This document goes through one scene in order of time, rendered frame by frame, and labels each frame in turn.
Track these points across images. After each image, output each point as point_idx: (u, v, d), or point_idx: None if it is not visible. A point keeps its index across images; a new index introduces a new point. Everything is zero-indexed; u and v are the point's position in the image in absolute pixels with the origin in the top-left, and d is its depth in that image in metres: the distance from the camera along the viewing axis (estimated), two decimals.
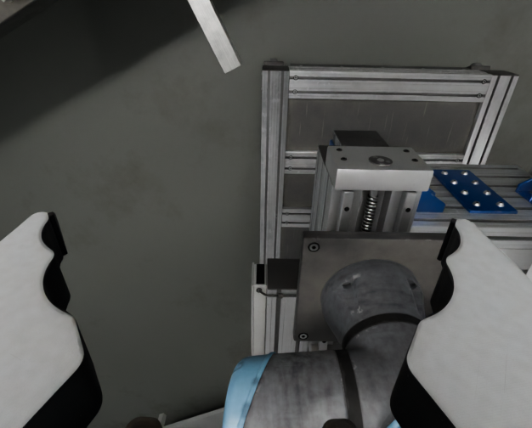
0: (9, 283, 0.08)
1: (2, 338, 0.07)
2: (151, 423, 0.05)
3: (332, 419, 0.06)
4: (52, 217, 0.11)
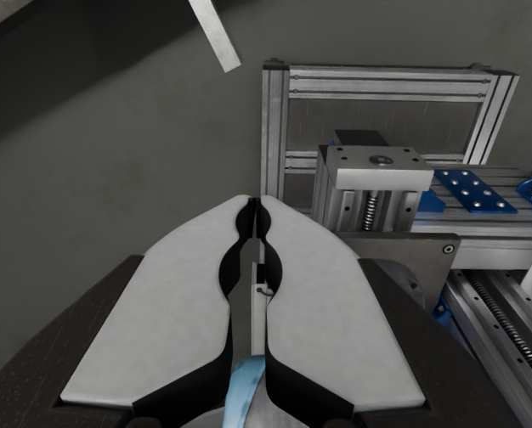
0: (199, 250, 0.09)
1: (176, 298, 0.08)
2: (151, 423, 0.05)
3: (332, 419, 0.06)
4: (250, 203, 0.12)
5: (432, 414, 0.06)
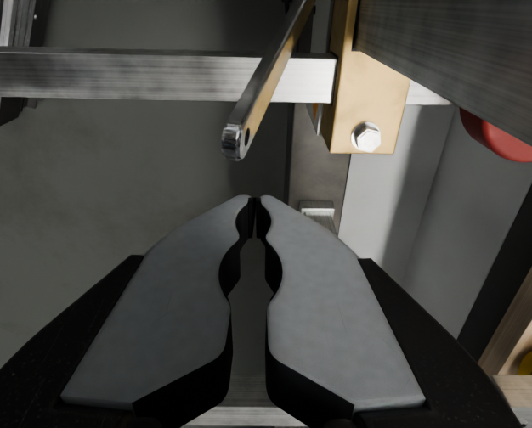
0: (199, 250, 0.09)
1: (176, 298, 0.08)
2: (151, 423, 0.05)
3: (332, 419, 0.06)
4: (250, 203, 0.12)
5: (432, 414, 0.06)
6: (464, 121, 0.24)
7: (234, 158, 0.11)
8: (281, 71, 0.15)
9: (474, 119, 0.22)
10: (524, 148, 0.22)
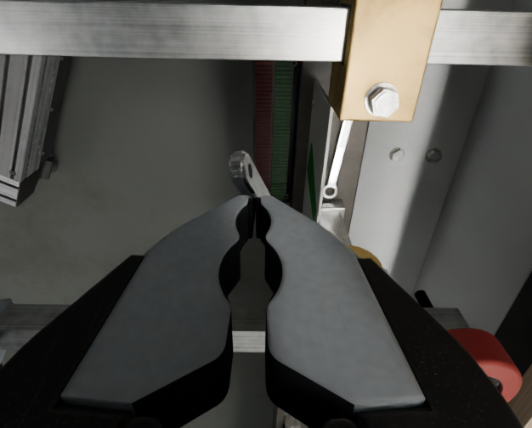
0: (199, 251, 0.09)
1: (176, 298, 0.08)
2: (151, 423, 0.05)
3: (332, 419, 0.06)
4: (250, 203, 0.12)
5: (432, 414, 0.06)
6: None
7: (238, 180, 0.13)
8: None
9: None
10: None
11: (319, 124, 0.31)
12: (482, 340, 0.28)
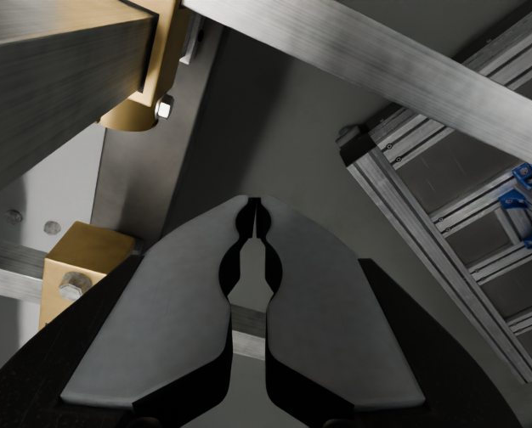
0: (199, 250, 0.09)
1: (176, 298, 0.08)
2: (151, 423, 0.05)
3: (332, 419, 0.06)
4: (250, 203, 0.12)
5: (432, 414, 0.06)
6: None
7: None
8: None
9: None
10: None
11: None
12: None
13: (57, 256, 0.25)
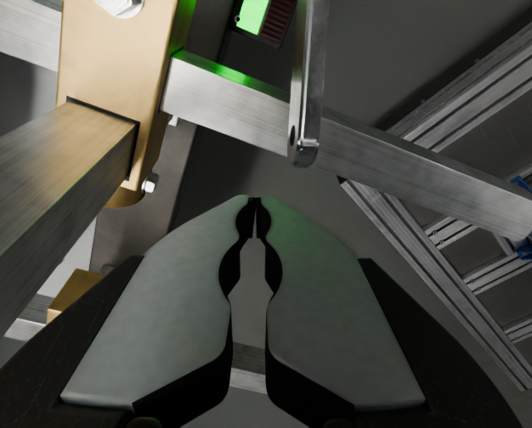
0: (199, 250, 0.09)
1: (176, 298, 0.08)
2: (151, 423, 0.05)
3: (332, 419, 0.06)
4: (250, 203, 0.12)
5: (432, 414, 0.06)
6: None
7: (308, 149, 0.09)
8: None
9: None
10: None
11: None
12: None
13: (59, 306, 0.28)
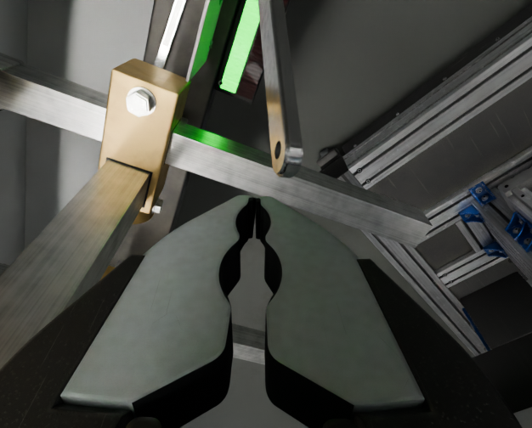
0: (199, 250, 0.09)
1: (176, 298, 0.08)
2: (151, 423, 0.05)
3: (332, 419, 0.06)
4: (250, 203, 0.12)
5: (432, 414, 0.06)
6: None
7: (296, 151, 0.10)
8: (275, 19, 0.13)
9: None
10: None
11: (205, 42, 0.31)
12: None
13: None
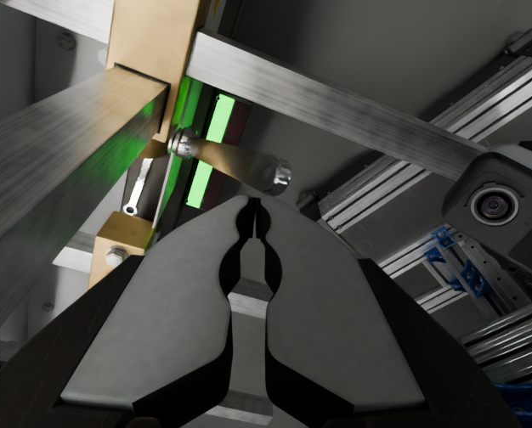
0: (199, 250, 0.09)
1: (176, 298, 0.08)
2: (151, 423, 0.05)
3: (332, 419, 0.06)
4: (250, 203, 0.12)
5: (432, 414, 0.06)
6: None
7: (284, 161, 0.12)
8: (231, 145, 0.17)
9: None
10: None
11: (169, 190, 0.41)
12: None
13: None
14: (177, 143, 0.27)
